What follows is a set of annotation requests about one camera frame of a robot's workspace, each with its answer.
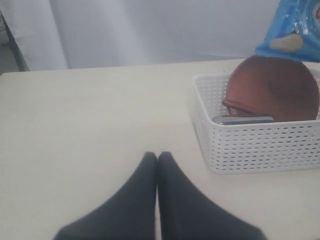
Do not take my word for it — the blue chip bag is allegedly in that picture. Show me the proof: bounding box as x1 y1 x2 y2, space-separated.
255 0 320 63

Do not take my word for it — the white plastic perforated basket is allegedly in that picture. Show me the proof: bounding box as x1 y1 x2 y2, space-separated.
192 73 320 174

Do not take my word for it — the shiny metal cup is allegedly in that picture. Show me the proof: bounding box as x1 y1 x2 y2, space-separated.
211 115 275 126

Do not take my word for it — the brown round plate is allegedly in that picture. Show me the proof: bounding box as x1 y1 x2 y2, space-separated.
224 55 320 122

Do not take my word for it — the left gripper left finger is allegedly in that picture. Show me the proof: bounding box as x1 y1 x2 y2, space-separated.
55 152 157 240

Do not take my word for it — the dark metal stand frame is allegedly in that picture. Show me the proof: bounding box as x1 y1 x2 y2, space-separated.
0 13 29 72

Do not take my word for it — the brown wooden spoon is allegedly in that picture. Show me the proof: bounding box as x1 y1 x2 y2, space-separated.
222 98 258 116

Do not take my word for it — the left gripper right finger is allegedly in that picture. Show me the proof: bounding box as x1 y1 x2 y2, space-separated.
157 151 266 240

